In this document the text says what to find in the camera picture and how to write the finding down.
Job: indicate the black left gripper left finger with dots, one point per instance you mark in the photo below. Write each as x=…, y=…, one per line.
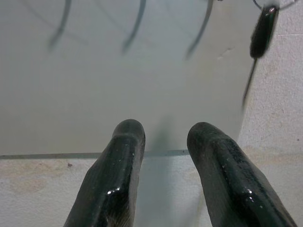
x=118, y=165

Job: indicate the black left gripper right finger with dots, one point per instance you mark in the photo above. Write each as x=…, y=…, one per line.
x=227, y=170

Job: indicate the bunch of keys with fob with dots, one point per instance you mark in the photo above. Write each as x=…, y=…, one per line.
x=262, y=33

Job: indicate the translucent white hook plate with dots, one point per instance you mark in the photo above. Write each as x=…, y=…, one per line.
x=94, y=94

